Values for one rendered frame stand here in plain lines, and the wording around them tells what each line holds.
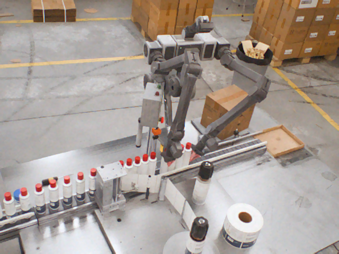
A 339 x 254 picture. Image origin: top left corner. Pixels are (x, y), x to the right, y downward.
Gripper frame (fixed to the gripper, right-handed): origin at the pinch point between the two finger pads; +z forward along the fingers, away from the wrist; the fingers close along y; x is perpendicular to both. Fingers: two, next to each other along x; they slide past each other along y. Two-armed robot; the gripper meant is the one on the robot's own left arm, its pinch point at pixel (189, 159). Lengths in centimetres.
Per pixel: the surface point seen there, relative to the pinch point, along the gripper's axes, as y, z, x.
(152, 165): 1.8, 12.2, -27.9
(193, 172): 4.7, 5.6, 5.3
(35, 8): -434, 37, 49
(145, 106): -3, -18, -58
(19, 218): 2, 66, -86
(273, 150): 8, -35, 64
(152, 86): -12, -28, -54
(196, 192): 28.5, 6.8, -12.9
